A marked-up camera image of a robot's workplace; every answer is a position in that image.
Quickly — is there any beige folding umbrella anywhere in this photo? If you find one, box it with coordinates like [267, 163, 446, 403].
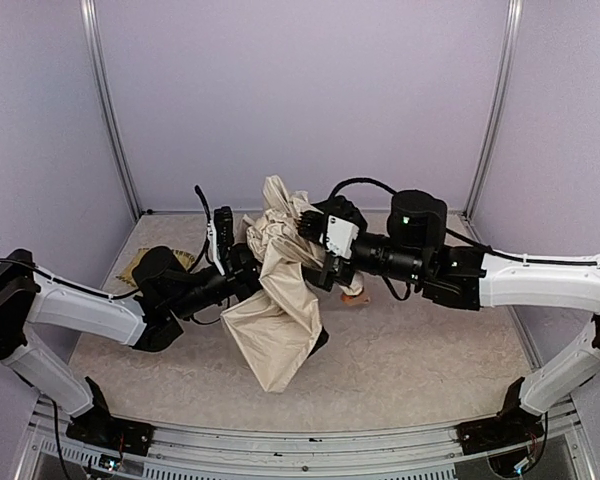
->
[219, 174, 374, 395]

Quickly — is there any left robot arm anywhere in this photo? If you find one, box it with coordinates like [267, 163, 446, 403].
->
[0, 243, 261, 442]

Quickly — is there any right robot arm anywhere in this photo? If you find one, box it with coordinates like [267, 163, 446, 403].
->
[297, 190, 600, 429]

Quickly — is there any woven bamboo tray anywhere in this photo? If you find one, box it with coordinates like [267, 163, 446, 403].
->
[116, 245, 197, 288]

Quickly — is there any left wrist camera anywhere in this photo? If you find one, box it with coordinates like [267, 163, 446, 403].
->
[206, 206, 234, 277]

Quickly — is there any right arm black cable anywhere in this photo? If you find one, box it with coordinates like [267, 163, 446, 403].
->
[328, 176, 399, 201]

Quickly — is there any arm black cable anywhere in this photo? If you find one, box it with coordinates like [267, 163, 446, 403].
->
[328, 176, 399, 201]
[193, 184, 212, 271]

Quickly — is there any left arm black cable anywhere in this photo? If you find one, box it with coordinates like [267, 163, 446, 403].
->
[193, 184, 212, 271]

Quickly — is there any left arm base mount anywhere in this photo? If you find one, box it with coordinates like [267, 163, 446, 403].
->
[66, 412, 155, 456]

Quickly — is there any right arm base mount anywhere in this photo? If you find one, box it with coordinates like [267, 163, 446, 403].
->
[455, 414, 545, 455]

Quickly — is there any aluminium front rail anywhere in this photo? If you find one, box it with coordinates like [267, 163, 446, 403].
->
[14, 394, 596, 480]

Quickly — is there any left aluminium corner post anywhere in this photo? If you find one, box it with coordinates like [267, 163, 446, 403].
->
[80, 0, 143, 222]

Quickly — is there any aluminium corner post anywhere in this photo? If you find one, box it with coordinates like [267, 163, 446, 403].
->
[464, 0, 524, 221]
[80, 0, 143, 222]

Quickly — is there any right aluminium corner post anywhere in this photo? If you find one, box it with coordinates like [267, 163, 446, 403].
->
[464, 0, 524, 221]

